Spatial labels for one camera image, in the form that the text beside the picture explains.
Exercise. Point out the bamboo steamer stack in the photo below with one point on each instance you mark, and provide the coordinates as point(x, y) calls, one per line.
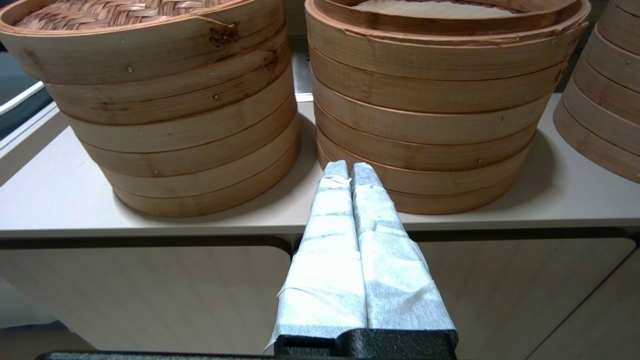
point(607, 95)
point(190, 165)
point(425, 130)

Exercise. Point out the beige cabinet door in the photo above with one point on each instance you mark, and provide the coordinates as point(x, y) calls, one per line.
point(500, 300)
point(140, 295)
point(612, 325)

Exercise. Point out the white round liner paper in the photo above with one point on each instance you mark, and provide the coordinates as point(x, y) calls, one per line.
point(435, 9)

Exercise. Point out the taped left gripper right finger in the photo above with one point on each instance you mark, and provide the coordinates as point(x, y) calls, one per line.
point(395, 280)

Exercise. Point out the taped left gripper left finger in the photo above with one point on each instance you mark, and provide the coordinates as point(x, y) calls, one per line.
point(325, 260)

